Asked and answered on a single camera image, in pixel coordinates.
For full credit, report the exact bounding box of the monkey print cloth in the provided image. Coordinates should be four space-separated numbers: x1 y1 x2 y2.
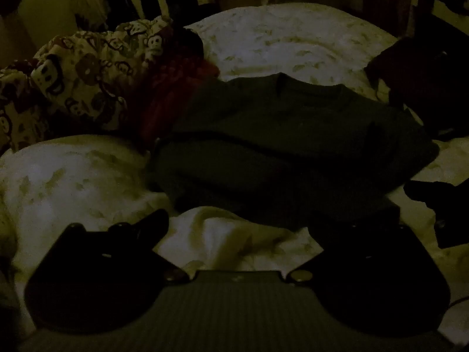
0 15 174 155

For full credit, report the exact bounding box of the red knitted cloth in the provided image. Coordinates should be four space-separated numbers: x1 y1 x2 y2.
128 26 221 151

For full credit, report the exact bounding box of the white floral bedsheet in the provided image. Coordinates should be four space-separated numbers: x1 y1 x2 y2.
0 2 469 338

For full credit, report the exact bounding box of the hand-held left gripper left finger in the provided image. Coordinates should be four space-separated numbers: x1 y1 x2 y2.
106 208 191 284

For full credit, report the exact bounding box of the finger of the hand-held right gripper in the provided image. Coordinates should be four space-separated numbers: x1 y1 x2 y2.
403 180 446 209

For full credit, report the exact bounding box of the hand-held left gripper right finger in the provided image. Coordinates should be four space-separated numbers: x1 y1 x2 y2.
285 205 402 285

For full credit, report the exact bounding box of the dark green sweater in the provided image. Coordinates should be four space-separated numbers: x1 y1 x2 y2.
148 72 440 232

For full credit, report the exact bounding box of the dark cloth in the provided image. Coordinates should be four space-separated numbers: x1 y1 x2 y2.
364 15 469 142

